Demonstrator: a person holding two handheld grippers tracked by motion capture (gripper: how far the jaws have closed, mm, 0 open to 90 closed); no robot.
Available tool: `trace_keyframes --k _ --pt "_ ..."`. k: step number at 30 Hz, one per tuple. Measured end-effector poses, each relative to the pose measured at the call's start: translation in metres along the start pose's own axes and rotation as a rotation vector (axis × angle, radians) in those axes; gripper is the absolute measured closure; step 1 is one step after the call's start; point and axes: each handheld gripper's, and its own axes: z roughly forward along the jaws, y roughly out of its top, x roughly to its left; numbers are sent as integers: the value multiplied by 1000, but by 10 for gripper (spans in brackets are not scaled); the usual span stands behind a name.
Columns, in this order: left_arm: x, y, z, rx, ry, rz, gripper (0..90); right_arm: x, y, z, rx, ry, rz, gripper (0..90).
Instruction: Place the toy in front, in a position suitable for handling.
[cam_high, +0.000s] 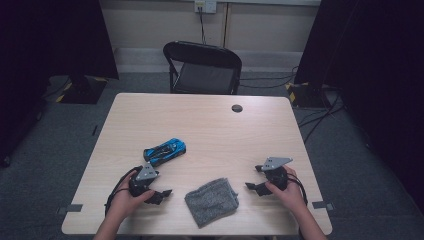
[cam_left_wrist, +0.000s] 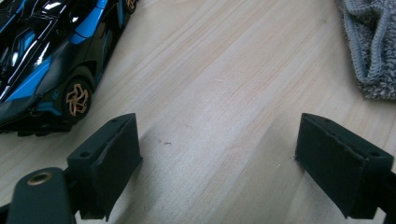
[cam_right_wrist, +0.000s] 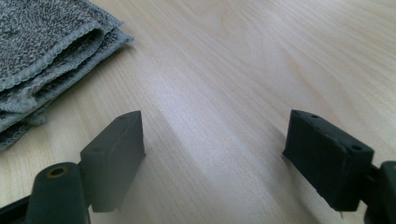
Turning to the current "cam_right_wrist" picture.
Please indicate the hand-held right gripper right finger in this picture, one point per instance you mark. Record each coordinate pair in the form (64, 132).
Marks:
(327, 161)

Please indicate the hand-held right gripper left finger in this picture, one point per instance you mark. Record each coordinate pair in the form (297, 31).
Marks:
(113, 161)

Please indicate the grey terry towel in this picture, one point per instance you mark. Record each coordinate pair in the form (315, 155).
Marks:
(40, 46)

